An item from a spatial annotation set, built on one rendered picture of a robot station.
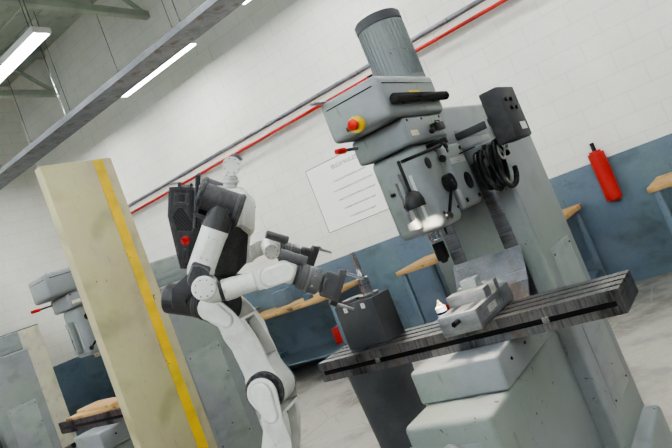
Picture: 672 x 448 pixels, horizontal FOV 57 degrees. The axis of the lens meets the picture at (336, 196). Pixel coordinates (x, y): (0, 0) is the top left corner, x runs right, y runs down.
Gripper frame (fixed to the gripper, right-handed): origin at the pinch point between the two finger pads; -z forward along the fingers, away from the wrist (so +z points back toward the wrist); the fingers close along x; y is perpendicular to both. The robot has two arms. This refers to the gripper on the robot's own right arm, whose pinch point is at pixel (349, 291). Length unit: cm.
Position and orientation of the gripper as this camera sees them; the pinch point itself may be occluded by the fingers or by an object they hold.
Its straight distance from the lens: 207.7
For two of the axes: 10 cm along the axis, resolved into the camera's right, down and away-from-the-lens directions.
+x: 2.9, -9.5, 0.8
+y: -1.3, 0.5, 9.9
